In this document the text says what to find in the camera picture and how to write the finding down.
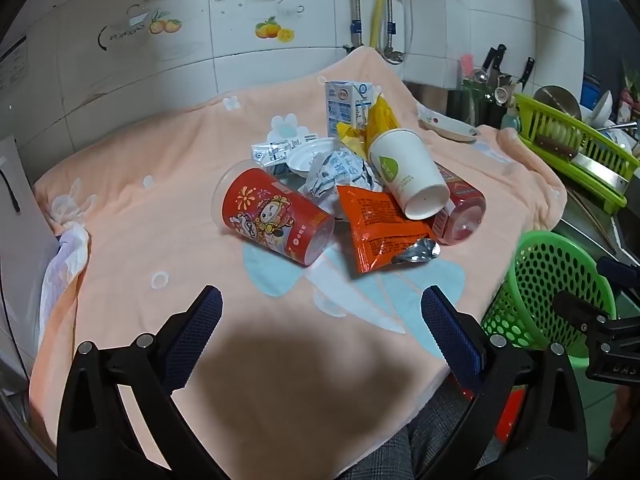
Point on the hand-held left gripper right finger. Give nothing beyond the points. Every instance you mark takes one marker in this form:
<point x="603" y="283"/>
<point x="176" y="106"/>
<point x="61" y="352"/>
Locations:
<point x="450" y="335"/>

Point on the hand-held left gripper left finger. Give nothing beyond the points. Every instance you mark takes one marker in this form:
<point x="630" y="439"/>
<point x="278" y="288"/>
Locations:
<point x="197" y="330"/>

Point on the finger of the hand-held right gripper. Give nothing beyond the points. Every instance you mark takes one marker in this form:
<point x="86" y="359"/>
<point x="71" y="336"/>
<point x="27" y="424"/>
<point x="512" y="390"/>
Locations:
<point x="620" y="272"/>
<point x="607" y="345"/>

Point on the green plastic basket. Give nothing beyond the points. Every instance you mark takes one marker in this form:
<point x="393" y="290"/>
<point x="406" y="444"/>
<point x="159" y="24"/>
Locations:
<point x="545" y="290"/>

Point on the plastic bottle red yellow label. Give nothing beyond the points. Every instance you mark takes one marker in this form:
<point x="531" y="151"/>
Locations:
<point x="462" y="207"/>

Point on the yellow snack packet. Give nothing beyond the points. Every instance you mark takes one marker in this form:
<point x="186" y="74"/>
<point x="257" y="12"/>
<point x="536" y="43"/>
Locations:
<point x="377" y="120"/>

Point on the person's grey plaid trousers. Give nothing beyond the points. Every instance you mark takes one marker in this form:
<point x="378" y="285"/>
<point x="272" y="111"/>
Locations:
<point x="435" y="440"/>

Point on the green dish rack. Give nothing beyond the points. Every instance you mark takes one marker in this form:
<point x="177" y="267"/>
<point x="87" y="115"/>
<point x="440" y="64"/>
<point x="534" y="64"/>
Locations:
<point x="590" y="155"/>

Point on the orange snack packet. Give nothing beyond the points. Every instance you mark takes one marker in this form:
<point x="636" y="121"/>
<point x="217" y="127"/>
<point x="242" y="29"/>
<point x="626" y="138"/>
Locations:
<point x="382" y="225"/>

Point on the peach flower blanket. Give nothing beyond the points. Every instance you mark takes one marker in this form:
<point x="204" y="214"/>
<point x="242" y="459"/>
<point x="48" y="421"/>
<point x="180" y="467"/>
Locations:
<point x="150" y="210"/>

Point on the red printed cup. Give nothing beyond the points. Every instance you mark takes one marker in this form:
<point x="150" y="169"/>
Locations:
<point x="272" y="215"/>

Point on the white cloth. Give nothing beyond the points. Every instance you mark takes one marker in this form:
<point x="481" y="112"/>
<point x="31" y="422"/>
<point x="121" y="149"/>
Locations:
<point x="65" y="270"/>

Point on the white paper cup green logo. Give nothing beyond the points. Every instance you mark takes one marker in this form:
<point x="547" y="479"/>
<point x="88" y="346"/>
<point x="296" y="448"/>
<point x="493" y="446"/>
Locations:
<point x="407" y="177"/>

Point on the steel bowl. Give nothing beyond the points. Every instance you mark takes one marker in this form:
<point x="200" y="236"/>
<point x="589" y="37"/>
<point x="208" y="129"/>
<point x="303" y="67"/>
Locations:
<point x="555" y="100"/>

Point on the flattened white blue carton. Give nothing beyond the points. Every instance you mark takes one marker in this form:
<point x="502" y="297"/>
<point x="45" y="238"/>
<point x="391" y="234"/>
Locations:
<point x="277" y="151"/>

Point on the crumpled white wrapper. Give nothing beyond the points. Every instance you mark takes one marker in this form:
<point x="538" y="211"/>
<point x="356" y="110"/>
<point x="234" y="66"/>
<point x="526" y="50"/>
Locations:
<point x="335" y="172"/>

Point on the white plastic lid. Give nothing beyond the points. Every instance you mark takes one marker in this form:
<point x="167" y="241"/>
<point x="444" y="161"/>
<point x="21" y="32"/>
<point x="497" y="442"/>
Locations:
<point x="307" y="156"/>

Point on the white ceramic plate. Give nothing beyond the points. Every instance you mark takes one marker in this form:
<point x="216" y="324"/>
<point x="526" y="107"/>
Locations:
<point x="447" y="127"/>

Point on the dark green utensil holder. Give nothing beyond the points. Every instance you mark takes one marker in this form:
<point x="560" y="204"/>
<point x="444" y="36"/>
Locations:
<point x="475" y="105"/>

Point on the upright white blue milk carton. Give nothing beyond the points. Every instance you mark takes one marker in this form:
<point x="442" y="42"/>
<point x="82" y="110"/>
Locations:
<point x="345" y="105"/>

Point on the pink brush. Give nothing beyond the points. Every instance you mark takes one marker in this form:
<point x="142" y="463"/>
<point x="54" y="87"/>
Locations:
<point x="466" y="65"/>

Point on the metal tap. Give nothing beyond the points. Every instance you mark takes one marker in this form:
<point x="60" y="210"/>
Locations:
<point x="392" y="52"/>

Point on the orange fruit wall sticker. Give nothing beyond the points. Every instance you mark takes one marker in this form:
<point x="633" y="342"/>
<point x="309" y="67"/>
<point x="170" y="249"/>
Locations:
<point x="272" y="30"/>
<point x="165" y="24"/>

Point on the white wall chart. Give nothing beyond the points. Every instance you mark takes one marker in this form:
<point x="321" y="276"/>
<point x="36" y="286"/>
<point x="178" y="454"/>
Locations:
<point x="12" y="65"/>

